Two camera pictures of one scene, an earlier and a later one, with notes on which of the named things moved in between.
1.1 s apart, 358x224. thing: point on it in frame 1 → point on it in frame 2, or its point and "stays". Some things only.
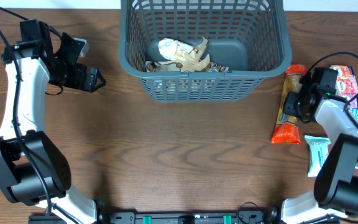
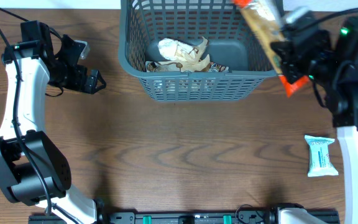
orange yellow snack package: (286, 130) → (265, 19)
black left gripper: (77, 81) stays
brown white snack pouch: (217, 68) stays
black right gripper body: (294, 106) → (313, 61)
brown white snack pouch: (191, 57) stays
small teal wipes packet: (319, 150) stays
